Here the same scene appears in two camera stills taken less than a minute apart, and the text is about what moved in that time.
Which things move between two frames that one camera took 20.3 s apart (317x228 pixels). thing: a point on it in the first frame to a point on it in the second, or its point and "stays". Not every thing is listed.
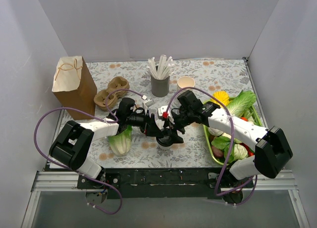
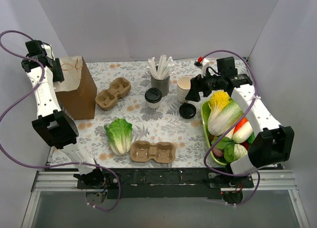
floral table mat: (160, 106) stays
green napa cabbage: (120, 144) stays
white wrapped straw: (169, 60) stays
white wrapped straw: (162, 63) stays
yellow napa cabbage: (221, 96) stays
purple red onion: (217, 153) stays
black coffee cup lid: (165, 140) to (153, 95)
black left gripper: (149, 125) to (57, 71)
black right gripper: (176, 119) to (198, 84)
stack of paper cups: (185, 81) stays
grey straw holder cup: (160, 87) stays
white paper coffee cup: (163, 147) to (154, 106)
